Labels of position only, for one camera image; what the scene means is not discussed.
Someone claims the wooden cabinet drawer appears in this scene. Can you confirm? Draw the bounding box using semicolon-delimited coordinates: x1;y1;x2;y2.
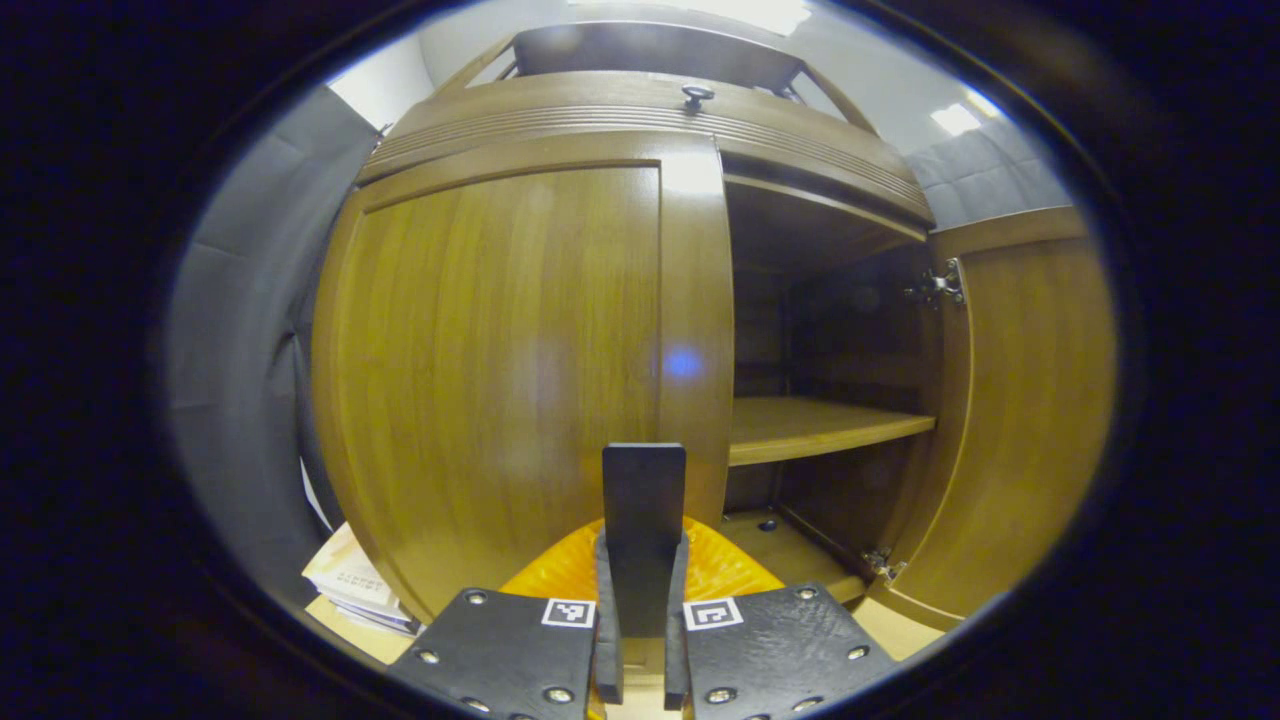
355;70;936;226

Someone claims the wooden inner shelf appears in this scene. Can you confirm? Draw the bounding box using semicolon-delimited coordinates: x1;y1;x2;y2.
728;396;938;467

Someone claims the wooden double-door shoe cabinet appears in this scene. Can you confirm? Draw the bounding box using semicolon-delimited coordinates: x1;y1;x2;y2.
310;20;1119;633

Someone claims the black door handle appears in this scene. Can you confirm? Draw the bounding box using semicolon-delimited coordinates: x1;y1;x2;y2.
602;443;688;641

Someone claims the white flat book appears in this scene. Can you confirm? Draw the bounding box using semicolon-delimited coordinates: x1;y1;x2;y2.
345;605;421;637

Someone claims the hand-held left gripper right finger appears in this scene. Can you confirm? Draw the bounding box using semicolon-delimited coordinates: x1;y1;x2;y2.
663;515;896;720

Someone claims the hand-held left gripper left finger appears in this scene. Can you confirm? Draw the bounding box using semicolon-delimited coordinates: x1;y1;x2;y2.
390;515;626;720

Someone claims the dark-edged flat book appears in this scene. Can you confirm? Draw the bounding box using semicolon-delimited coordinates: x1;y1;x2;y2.
330;595;416;629

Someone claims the wooden shoe cabinet door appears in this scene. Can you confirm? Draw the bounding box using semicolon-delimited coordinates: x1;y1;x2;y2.
310;130;736;621
865;205;1119;633

